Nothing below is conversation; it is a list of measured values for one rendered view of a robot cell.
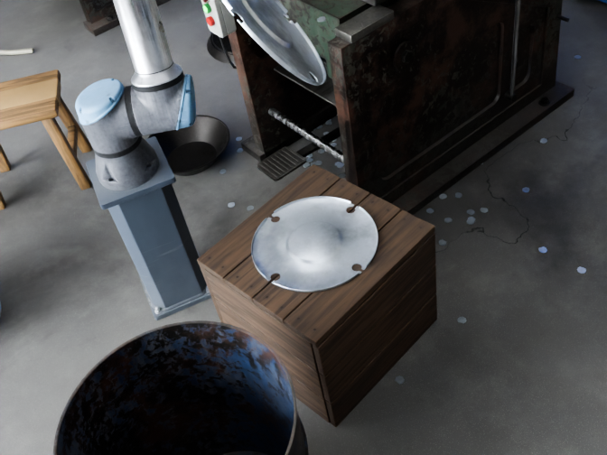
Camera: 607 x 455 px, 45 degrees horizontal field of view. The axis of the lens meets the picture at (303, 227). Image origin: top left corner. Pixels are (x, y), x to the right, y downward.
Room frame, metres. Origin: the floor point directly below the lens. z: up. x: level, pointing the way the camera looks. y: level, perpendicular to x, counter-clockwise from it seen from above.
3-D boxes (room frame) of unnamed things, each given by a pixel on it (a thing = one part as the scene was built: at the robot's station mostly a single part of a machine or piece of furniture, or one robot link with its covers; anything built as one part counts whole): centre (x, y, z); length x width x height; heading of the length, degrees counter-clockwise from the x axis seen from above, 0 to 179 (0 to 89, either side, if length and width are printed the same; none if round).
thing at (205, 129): (1.98, 0.33, 0.04); 0.30 x 0.30 x 0.07
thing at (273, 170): (1.79, -0.18, 0.14); 0.59 x 0.10 x 0.05; 121
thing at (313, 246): (1.14, -0.02, 0.35); 0.29 x 0.29 x 0.01
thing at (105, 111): (1.41, 0.38, 0.62); 0.13 x 0.12 x 0.14; 88
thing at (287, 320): (1.14, -0.02, 0.18); 0.40 x 0.38 x 0.35; 128
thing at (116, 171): (1.41, 0.39, 0.50); 0.15 x 0.15 x 0.10
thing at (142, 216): (1.41, 0.39, 0.23); 0.19 x 0.19 x 0.45; 15
